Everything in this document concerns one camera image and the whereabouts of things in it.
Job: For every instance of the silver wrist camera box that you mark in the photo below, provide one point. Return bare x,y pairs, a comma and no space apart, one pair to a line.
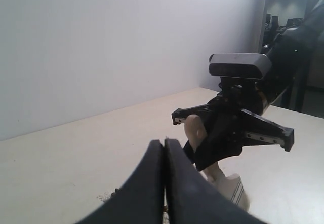
239,65

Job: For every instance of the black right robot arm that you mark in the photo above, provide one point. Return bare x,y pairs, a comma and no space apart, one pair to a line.
292,49

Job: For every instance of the white paint brush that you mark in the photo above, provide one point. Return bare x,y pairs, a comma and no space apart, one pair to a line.
231,187

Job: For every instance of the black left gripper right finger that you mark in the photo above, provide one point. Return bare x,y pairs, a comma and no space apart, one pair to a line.
190,198

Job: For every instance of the brown beans and rice pile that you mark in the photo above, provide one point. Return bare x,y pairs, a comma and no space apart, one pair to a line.
108,194

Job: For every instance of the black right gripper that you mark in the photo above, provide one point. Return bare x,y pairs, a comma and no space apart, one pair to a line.
233,119

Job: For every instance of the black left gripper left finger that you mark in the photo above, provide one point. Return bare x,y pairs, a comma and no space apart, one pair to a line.
141,197

